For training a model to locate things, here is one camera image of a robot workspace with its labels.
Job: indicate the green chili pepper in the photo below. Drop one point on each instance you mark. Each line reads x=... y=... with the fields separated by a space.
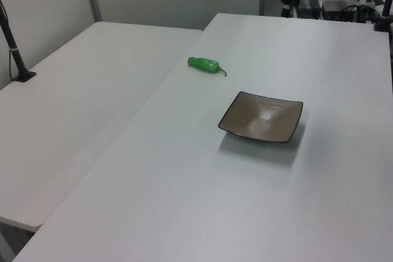
x=202 y=64

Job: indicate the square brown ceramic plate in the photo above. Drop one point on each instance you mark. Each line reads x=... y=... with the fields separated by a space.
x=261 y=116

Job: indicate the dark flat box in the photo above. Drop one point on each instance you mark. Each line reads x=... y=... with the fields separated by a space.
x=310 y=5

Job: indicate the black electronics box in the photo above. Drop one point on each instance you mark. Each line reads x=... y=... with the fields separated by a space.
x=337 y=9

